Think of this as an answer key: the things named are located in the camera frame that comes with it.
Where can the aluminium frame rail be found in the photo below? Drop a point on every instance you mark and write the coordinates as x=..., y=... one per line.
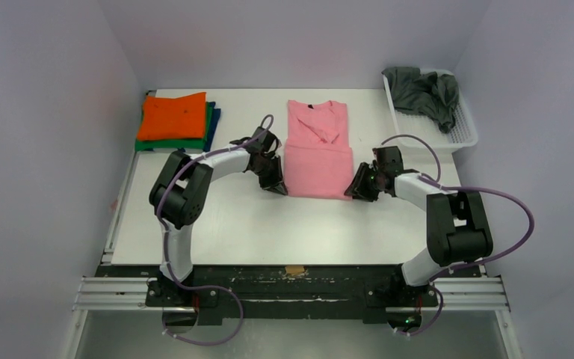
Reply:
x=130, y=293

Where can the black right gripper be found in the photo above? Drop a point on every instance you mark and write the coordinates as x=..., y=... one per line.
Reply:
x=369, y=177

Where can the dark grey crumpled t-shirt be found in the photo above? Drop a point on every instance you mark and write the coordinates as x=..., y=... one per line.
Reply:
x=432, y=94

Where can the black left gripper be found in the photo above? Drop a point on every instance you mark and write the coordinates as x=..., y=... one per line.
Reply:
x=276, y=181

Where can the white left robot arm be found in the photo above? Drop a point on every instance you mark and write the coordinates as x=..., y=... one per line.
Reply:
x=179, y=193

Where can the white plastic basket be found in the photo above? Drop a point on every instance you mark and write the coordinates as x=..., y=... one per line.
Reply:
x=463, y=133

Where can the green folded t-shirt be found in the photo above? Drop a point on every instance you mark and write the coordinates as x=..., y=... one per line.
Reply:
x=179, y=143

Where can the orange folded t-shirt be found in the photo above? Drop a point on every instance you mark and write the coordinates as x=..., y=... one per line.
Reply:
x=173, y=118

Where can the pink t-shirt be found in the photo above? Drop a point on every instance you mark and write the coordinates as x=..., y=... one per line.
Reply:
x=318, y=159

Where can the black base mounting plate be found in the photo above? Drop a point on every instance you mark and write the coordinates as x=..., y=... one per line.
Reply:
x=368, y=294

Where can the brown tape piece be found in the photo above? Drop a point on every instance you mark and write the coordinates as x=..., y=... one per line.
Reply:
x=295, y=271

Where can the navy blue folded t-shirt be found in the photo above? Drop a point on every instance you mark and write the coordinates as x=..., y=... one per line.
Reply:
x=213, y=115

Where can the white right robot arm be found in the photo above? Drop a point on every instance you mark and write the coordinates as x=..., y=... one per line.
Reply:
x=457, y=229

